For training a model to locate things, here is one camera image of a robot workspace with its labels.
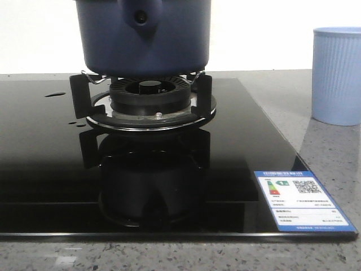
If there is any light blue ribbed cup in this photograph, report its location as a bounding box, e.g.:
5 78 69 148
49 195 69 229
311 27 360 126

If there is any black pot support grate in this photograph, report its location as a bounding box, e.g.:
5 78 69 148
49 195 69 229
69 71 217 133

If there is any dark blue pot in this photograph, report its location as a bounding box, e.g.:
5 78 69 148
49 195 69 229
76 1 211 77

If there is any black round gas burner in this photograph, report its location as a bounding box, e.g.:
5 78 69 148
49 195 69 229
109 76 191 116

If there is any black glass gas stove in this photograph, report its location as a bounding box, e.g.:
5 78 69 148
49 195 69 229
1 78 358 242

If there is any blue white energy label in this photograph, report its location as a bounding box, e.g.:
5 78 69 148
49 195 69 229
254 171 356 233

